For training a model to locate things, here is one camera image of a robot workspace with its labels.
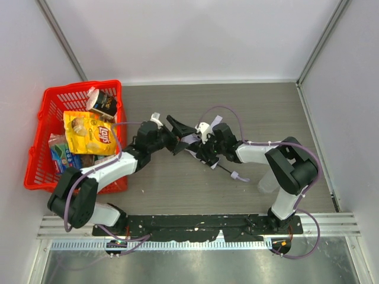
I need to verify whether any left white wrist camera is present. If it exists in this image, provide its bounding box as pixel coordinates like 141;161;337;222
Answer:
150;112;163;128

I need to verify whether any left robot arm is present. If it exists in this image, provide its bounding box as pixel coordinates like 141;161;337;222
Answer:
47;113;197;232

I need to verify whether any yellow Lay's chips bag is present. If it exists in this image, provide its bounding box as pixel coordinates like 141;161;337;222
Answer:
63;111;117;156

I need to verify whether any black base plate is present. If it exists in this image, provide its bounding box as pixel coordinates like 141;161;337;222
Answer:
92;213;303;243

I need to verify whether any blue snack packet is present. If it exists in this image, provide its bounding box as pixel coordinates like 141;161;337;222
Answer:
49;143;82;175

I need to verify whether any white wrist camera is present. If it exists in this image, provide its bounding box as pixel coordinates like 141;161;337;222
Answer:
195;122;213;144
150;112;163;128

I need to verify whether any clear pink snack packet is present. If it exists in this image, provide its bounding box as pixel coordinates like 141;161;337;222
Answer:
48;133;67;147

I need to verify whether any purple cable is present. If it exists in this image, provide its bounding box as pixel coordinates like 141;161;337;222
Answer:
63;121;155;255
201;105;322;262

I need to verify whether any clear plastic water bottle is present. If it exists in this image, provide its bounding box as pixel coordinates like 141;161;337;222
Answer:
258;170;279;193

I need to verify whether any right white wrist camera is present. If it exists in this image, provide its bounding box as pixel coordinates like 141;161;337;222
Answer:
195;122;213;144

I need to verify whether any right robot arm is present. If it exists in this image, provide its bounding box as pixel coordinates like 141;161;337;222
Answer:
195;122;321;232

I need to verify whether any black and white carton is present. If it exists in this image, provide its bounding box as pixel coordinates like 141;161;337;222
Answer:
86;87;117;120

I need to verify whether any red plastic basket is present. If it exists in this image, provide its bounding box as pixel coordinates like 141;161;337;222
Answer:
24;80;126;193

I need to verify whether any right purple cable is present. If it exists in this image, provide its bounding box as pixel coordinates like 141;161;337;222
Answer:
201;105;322;262

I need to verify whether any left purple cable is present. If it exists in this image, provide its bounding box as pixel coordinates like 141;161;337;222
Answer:
63;121;155;255

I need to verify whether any white slotted cable duct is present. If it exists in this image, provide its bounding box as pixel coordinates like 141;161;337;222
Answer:
50;238;272;251

